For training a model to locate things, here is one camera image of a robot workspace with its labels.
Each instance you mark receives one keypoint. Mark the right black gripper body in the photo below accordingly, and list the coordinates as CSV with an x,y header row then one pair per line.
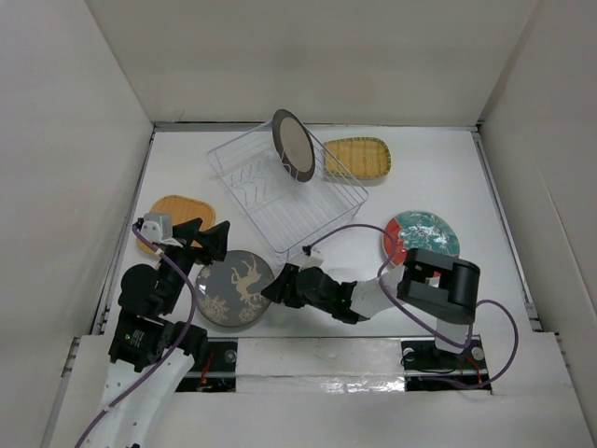
x,y
298,298

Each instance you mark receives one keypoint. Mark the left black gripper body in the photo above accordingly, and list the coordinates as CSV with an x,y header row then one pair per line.
x,y
185,256

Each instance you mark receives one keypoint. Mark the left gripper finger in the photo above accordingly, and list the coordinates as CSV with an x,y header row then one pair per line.
x,y
188,229
214,243

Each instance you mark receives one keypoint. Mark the orange woven square tray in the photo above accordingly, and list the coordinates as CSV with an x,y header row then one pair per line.
x,y
183,209

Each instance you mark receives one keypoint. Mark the grey deer pattern plate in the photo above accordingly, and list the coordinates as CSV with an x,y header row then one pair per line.
x,y
229,291

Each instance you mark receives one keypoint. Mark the red teal floral plate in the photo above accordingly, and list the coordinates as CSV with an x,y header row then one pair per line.
x,y
422,229

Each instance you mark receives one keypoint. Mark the grey rimmed cream plate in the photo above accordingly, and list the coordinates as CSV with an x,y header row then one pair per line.
x,y
293,144

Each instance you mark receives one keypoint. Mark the yellow woven green-rimmed tray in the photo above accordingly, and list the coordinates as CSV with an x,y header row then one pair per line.
x,y
365,158

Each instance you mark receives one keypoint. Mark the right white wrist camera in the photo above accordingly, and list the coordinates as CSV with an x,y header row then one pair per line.
x,y
312,258

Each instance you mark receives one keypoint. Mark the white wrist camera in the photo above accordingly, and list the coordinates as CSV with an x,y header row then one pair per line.
x,y
157,227
312,258

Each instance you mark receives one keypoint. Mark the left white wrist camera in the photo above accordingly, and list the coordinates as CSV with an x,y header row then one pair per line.
x,y
157,227

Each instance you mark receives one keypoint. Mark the white wire dish rack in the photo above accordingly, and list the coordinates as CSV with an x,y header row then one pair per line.
x,y
288,214

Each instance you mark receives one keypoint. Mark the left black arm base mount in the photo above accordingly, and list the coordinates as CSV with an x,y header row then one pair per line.
x,y
217,372

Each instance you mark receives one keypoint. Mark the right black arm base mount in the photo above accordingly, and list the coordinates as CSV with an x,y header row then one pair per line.
x,y
423,363

